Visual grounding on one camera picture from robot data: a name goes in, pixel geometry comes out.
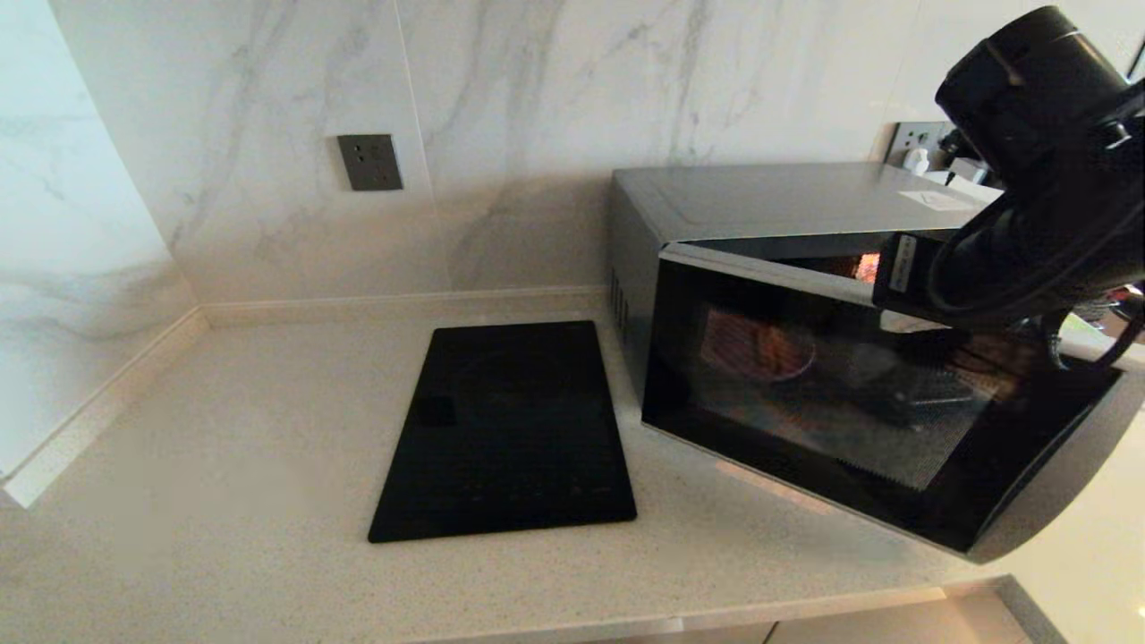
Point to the black glass induction cooktop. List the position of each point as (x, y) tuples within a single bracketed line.
[(505, 438)]

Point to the lilac plastic plate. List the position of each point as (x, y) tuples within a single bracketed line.
[(760, 349)]

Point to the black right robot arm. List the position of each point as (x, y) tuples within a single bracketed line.
[(1038, 98)]

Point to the white power plug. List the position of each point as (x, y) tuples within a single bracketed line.
[(915, 162)]

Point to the dark grey wall socket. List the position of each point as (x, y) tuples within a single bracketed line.
[(369, 163)]

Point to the beige cabinet door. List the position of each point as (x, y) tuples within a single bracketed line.
[(894, 622)]

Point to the black glass microwave door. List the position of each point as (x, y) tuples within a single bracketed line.
[(805, 429)]

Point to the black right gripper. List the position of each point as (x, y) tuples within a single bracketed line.
[(930, 277)]

